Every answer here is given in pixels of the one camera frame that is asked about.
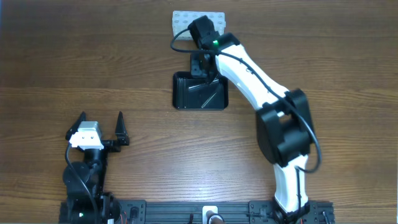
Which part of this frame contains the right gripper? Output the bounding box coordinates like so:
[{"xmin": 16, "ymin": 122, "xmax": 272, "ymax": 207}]
[{"xmin": 190, "ymin": 52, "xmax": 216, "ymax": 83}]

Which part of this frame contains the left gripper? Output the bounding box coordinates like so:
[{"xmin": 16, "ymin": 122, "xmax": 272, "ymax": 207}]
[{"xmin": 65, "ymin": 111, "xmax": 130, "ymax": 153}]

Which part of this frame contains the mounting rail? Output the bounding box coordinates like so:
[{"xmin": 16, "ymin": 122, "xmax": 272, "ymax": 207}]
[{"xmin": 58, "ymin": 199, "xmax": 336, "ymax": 224}]

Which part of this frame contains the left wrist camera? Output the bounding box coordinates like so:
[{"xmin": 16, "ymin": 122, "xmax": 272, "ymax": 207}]
[{"xmin": 68, "ymin": 121, "xmax": 105, "ymax": 151}]

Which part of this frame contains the black tray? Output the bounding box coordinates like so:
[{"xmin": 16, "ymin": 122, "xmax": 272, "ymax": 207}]
[{"xmin": 172, "ymin": 70, "xmax": 229, "ymax": 111}]

